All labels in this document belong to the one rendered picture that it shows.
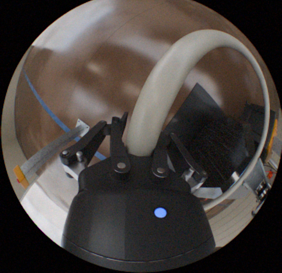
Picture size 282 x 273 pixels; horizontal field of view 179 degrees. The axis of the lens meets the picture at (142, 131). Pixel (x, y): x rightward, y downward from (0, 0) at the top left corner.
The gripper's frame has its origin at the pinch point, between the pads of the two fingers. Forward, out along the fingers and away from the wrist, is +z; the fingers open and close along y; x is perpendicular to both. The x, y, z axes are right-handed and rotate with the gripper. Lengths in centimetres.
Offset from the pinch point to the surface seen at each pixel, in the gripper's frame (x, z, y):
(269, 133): 25, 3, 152
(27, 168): -41, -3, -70
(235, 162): -15, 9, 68
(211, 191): -40, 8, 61
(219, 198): -17.4, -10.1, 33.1
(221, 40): 17.0, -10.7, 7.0
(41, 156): -42, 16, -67
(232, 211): -325, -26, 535
